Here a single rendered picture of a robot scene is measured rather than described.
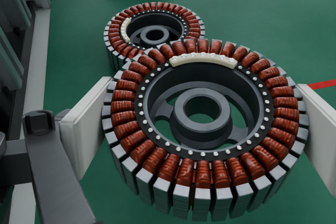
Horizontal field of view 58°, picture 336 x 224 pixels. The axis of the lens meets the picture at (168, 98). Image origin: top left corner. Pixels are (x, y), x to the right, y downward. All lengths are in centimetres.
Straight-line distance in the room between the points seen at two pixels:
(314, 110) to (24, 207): 23
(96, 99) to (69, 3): 33
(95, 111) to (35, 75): 22
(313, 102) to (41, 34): 35
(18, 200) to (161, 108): 15
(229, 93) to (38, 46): 28
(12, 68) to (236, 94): 22
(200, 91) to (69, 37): 26
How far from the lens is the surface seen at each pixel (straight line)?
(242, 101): 19
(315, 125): 17
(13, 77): 33
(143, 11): 37
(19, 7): 40
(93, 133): 16
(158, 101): 19
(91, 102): 16
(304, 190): 28
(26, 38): 41
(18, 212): 29
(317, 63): 38
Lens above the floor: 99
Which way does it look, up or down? 50 degrees down
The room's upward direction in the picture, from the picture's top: 3 degrees counter-clockwise
